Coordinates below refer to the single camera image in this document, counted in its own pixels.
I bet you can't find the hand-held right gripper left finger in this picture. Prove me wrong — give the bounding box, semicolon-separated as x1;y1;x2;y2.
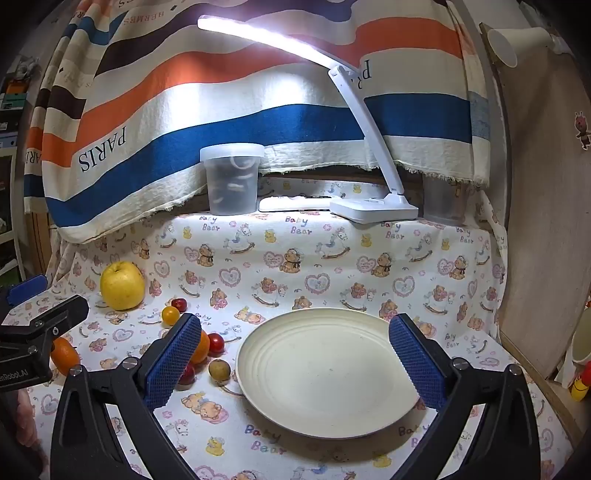
50;313;204;480

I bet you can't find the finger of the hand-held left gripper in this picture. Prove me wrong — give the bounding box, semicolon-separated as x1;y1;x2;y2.
0;274;51;324
0;294;90;358

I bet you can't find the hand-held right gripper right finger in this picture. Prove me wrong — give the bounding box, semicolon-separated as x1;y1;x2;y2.
389;313;541;480

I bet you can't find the orange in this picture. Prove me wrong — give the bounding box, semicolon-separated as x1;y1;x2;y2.
189;329;211;365

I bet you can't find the small mandarin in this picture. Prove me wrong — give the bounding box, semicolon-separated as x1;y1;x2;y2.
50;337;81;377

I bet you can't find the yellow apple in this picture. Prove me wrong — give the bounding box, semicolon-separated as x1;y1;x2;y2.
100;261;146;311

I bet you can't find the cream round plate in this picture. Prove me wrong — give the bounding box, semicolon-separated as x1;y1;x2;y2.
236;308;428;437

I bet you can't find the brown wooden panel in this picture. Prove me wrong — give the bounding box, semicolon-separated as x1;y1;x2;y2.
25;212;58;278

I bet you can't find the storage shelf with boxes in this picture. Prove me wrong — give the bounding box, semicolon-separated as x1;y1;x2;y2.
0;55;38;278

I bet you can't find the bear print cloth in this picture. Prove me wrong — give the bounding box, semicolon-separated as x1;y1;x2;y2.
0;175;573;480

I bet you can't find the yellow red toy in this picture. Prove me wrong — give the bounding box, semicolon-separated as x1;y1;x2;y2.
571;362;591;401

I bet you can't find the white mug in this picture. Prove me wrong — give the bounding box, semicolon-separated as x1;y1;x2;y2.
561;307;591;388

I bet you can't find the clear lidded plastic container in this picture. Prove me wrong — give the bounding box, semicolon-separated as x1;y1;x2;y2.
200;143;266;216

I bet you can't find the white flat device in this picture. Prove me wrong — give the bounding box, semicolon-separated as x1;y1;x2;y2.
259;195;345;213

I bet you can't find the striped blanket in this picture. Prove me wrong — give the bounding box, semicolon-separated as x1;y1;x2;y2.
23;0;491;245

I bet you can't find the wooden board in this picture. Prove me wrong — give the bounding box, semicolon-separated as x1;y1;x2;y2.
480;23;591;379

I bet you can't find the white desk lamp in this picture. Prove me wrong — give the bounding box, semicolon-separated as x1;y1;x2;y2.
198;14;419;227

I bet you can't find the bear sticker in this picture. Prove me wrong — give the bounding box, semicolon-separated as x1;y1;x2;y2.
574;111;591;151

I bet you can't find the white paper cup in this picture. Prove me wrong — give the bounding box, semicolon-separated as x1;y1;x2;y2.
487;25;555;69

